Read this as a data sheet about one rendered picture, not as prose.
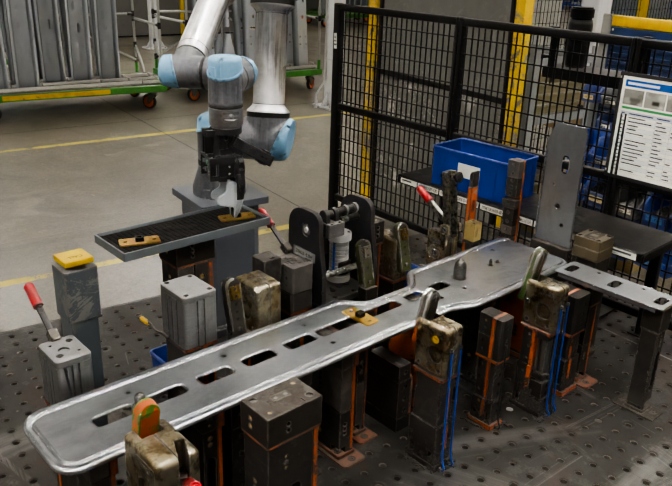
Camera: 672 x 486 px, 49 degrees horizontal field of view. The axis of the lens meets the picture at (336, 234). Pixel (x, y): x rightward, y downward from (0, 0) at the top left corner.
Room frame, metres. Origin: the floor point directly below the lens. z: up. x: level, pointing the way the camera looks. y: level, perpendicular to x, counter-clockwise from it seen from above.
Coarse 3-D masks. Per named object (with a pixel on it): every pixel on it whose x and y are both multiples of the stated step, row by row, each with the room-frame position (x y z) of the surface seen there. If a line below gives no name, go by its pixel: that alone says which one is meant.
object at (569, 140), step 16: (560, 128) 1.95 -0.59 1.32; (576, 128) 1.92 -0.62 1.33; (560, 144) 1.95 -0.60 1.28; (576, 144) 1.91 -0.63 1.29; (544, 160) 1.97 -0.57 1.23; (560, 160) 1.94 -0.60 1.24; (576, 160) 1.91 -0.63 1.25; (544, 176) 1.97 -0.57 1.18; (560, 176) 1.94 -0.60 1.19; (576, 176) 1.90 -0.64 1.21; (544, 192) 1.97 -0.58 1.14; (560, 192) 1.93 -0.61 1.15; (576, 192) 1.90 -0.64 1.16; (544, 208) 1.96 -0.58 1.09; (560, 208) 1.93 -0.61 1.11; (576, 208) 1.89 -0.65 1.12; (544, 224) 1.96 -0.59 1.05; (544, 240) 1.95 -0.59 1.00; (560, 240) 1.91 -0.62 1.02
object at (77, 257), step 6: (66, 252) 1.38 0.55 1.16; (72, 252) 1.38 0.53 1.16; (78, 252) 1.38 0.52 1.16; (84, 252) 1.38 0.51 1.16; (54, 258) 1.36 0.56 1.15; (60, 258) 1.35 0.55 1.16; (66, 258) 1.35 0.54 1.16; (72, 258) 1.35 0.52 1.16; (78, 258) 1.35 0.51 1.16; (84, 258) 1.35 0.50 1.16; (90, 258) 1.36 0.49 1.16; (60, 264) 1.34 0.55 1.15; (66, 264) 1.32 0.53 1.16; (72, 264) 1.33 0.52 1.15; (78, 264) 1.34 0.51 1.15
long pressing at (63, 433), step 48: (480, 288) 1.62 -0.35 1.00; (240, 336) 1.34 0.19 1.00; (288, 336) 1.35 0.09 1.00; (336, 336) 1.36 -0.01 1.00; (384, 336) 1.37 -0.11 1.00; (144, 384) 1.15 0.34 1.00; (192, 384) 1.16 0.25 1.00; (240, 384) 1.16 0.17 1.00; (48, 432) 1.00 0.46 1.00; (96, 432) 1.01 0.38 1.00
